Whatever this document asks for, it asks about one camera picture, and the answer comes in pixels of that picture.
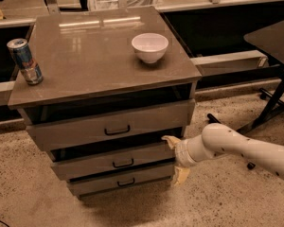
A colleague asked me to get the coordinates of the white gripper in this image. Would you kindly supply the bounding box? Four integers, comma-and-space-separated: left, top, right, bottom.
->
162, 135, 196, 185

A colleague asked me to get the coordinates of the grey drawer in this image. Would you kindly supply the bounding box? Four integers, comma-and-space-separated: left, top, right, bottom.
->
67, 162, 174, 197
51, 141, 175, 180
27, 99, 195, 151

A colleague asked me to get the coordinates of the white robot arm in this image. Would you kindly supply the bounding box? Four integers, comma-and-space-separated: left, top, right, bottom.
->
162, 123, 284, 185

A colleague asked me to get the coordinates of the grey top drawer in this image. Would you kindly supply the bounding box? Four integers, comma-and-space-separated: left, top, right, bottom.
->
27, 99, 195, 151

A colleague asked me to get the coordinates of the grey drawer cabinet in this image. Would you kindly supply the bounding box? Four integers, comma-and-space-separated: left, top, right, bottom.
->
9, 7, 201, 184

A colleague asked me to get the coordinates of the grey bottom drawer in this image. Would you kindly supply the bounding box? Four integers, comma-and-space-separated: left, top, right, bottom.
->
67, 162, 174, 197

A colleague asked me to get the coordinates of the white ceramic bowl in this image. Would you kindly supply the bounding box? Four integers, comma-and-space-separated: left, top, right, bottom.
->
132, 33, 169, 63

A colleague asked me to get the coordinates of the black folding side table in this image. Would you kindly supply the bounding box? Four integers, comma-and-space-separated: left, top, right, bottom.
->
206, 17, 284, 170

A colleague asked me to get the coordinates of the blue silver drink can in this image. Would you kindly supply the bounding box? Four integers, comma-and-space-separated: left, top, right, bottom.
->
7, 38, 43, 85

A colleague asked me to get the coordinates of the white wire basket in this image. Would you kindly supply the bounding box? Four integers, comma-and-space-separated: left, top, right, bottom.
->
88, 0, 162, 11

